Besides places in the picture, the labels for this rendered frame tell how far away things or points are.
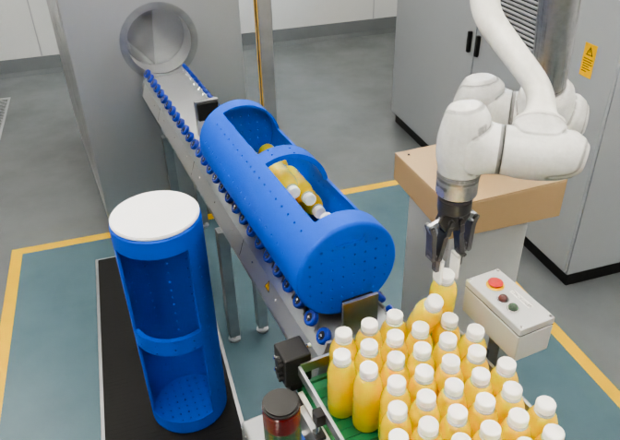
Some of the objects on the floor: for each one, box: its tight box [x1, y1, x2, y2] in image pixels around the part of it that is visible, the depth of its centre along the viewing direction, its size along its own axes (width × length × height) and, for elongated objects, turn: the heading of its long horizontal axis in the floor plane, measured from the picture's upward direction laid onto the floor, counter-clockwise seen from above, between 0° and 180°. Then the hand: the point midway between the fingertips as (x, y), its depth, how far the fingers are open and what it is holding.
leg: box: [215, 227, 241, 343], centre depth 273 cm, size 6×6×63 cm
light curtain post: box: [251, 0, 278, 124], centre depth 292 cm, size 6×6×170 cm
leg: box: [252, 282, 268, 334], centre depth 278 cm, size 6×6×63 cm
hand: (446, 267), depth 145 cm, fingers closed on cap, 4 cm apart
